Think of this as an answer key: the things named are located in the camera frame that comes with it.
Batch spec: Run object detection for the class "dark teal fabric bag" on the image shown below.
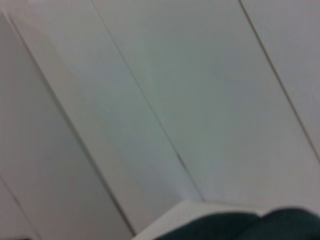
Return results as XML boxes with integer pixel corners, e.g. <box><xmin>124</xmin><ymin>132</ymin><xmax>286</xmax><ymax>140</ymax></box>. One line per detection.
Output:
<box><xmin>154</xmin><ymin>206</ymin><xmax>320</xmax><ymax>240</ymax></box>

